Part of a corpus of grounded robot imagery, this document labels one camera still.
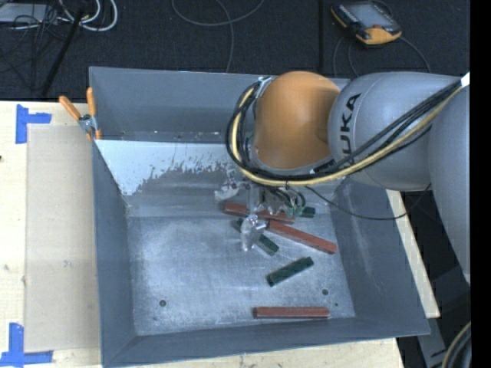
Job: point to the grey metal bin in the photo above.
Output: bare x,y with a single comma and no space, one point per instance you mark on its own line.
192,274

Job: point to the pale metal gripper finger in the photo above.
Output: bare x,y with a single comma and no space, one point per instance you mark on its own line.
228,192
249,237

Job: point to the pale wood flat board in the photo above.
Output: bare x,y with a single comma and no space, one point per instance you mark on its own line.
57,224

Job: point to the dark green flat block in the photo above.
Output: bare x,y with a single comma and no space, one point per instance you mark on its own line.
309,211
290,271
269,245

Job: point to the red-brown flat block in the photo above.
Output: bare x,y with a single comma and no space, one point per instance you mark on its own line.
234,208
291,312
307,240

